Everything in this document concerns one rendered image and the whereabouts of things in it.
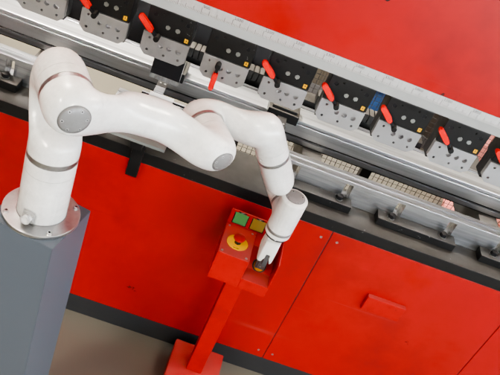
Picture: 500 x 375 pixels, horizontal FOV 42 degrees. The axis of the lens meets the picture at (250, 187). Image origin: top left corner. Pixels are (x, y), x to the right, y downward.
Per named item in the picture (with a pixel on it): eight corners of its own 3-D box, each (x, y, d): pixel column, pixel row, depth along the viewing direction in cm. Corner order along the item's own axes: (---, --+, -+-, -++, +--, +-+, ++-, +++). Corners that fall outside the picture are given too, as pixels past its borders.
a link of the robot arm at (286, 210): (264, 213, 206) (271, 236, 200) (278, 184, 198) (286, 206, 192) (288, 214, 209) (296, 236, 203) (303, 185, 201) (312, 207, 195)
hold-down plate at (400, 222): (374, 223, 232) (378, 217, 230) (373, 214, 236) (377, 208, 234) (452, 251, 235) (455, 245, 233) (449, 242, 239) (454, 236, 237)
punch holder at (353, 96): (312, 117, 215) (332, 74, 206) (313, 105, 222) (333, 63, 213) (355, 133, 217) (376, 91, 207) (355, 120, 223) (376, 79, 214)
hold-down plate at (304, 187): (268, 185, 228) (271, 178, 226) (270, 176, 232) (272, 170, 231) (348, 214, 231) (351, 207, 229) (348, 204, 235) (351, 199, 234)
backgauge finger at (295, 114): (260, 135, 230) (265, 124, 227) (268, 101, 251) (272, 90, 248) (292, 147, 231) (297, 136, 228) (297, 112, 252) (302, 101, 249)
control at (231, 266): (207, 276, 215) (223, 237, 205) (216, 245, 228) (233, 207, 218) (263, 297, 216) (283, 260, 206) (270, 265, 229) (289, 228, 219)
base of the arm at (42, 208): (52, 251, 156) (65, 193, 145) (-16, 215, 157) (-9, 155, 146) (94, 210, 171) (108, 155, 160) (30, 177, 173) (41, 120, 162)
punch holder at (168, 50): (138, 51, 210) (150, 4, 200) (144, 41, 217) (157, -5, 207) (182, 68, 211) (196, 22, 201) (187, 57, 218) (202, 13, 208)
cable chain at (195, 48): (187, 56, 254) (189, 46, 251) (190, 49, 259) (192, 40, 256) (276, 89, 257) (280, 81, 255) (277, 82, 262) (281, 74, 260)
